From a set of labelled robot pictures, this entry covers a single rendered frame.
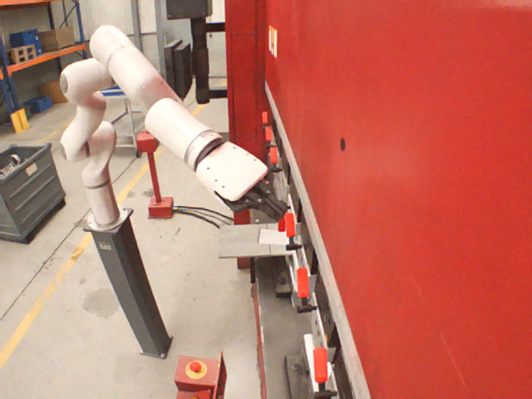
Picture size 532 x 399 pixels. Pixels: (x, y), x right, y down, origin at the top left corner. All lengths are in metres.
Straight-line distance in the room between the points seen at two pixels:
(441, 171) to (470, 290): 0.09
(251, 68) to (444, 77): 1.65
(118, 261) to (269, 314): 0.73
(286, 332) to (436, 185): 0.93
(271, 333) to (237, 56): 1.37
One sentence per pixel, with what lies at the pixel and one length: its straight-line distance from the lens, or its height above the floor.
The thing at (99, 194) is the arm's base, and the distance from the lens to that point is 1.40.
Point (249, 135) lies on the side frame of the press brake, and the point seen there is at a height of 1.06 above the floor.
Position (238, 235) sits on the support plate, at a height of 1.00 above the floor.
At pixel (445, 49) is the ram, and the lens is 0.26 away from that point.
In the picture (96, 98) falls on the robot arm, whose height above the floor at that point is 1.57.
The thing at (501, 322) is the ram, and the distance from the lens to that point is 0.22.
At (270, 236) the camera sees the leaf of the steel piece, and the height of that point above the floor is 1.00.
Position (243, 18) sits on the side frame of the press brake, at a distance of 1.83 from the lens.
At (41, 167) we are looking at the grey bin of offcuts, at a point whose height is 0.55.
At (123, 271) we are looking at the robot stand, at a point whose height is 0.76.
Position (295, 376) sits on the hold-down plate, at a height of 0.90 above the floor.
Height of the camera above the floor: 1.81
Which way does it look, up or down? 33 degrees down
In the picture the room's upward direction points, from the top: straight up
